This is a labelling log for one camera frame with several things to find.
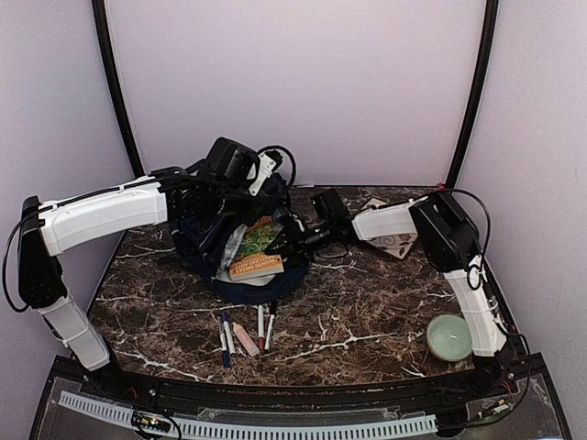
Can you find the blue capped white pen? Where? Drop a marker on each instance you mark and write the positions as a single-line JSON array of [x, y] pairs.
[[229, 338]]

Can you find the left black frame post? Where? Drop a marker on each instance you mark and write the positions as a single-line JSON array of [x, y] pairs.
[[107, 53]]

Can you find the orange Treehouse paperback book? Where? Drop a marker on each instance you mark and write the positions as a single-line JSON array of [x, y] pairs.
[[251, 261]]

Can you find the white marker red cap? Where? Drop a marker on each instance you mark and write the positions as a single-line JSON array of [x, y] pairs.
[[260, 327]]

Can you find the white slotted cable duct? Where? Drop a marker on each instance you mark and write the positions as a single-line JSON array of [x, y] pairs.
[[185, 428]]

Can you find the navy blue student backpack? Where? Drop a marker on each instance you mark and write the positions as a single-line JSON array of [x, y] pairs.
[[231, 258]]

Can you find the square floral ceramic plate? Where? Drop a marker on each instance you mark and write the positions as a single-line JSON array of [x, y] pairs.
[[397, 246]]

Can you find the black frame post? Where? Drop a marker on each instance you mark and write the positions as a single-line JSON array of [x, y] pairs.
[[475, 96], [107, 53]]

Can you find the pale green ceramic bowl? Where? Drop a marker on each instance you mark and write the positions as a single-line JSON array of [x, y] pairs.
[[448, 338]]

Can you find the black curved front rail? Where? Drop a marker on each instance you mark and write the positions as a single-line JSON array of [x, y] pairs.
[[440, 392]]

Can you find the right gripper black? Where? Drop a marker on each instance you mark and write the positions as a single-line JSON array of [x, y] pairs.
[[293, 236]]

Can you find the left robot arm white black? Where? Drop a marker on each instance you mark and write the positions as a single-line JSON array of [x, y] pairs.
[[38, 259]]

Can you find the right black frame post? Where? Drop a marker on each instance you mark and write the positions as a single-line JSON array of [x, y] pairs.
[[475, 96]]

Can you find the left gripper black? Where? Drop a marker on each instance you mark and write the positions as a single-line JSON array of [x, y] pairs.
[[253, 214]]

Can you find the white marker black cap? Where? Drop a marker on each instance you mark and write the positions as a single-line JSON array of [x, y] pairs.
[[270, 327]]

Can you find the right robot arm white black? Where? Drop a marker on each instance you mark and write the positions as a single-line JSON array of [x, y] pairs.
[[449, 238]]

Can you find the pale peach highlighter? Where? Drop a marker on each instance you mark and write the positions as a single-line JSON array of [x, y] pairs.
[[245, 340]]

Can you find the grey slim pen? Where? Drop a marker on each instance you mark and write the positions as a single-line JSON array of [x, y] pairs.
[[223, 343]]

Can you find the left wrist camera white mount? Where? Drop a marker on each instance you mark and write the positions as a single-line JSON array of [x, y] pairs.
[[262, 169]]

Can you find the small green circuit board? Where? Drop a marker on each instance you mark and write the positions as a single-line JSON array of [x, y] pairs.
[[147, 422]]

